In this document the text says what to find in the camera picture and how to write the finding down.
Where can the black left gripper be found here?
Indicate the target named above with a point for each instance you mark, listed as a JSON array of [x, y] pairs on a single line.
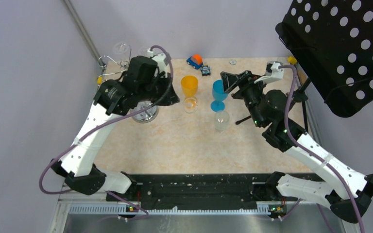
[[170, 97]]

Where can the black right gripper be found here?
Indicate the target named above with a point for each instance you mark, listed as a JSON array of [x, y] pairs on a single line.
[[245, 81]]

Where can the blue plastic wine glass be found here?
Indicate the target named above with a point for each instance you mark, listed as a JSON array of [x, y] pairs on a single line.
[[219, 96]]

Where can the yellow plastic wine glass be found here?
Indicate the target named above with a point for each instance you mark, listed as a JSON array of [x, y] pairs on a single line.
[[189, 85]]

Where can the clear wine glass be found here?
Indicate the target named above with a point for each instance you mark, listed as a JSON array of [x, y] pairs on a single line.
[[122, 53], [190, 105], [221, 121]]

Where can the clear wine glass front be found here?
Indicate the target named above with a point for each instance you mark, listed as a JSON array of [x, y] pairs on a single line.
[[221, 121]]

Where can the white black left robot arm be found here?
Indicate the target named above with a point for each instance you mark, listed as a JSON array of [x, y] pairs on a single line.
[[146, 83]]

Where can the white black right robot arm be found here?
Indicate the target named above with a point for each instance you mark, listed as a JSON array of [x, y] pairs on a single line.
[[346, 192]]

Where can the chrome wine glass rack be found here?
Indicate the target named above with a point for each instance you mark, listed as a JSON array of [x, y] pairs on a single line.
[[111, 70]]

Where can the clear wine glass back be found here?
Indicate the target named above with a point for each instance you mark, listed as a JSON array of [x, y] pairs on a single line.
[[122, 53]]

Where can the blue orange toy car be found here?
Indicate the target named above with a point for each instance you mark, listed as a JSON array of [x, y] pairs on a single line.
[[195, 61]]

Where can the clear textured glass right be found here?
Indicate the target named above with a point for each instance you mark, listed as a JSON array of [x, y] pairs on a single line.
[[145, 51]]

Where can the yellow corner block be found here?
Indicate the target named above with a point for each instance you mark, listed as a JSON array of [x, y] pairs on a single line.
[[292, 60]]

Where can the black tripod stand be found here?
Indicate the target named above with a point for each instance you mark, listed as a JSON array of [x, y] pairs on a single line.
[[299, 93]]

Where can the black perforated music stand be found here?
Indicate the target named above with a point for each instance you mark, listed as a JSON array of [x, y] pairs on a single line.
[[332, 40]]

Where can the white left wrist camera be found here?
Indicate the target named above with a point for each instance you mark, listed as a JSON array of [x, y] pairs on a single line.
[[161, 58]]

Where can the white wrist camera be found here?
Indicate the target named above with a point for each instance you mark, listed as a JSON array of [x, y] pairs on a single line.
[[273, 73], [161, 58]]

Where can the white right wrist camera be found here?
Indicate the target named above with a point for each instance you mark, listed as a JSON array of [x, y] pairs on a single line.
[[273, 73]]

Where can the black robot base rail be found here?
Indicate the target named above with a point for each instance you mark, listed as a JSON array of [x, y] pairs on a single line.
[[192, 192]]

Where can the aluminium frame rail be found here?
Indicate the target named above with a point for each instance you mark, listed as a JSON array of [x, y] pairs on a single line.
[[81, 28]]

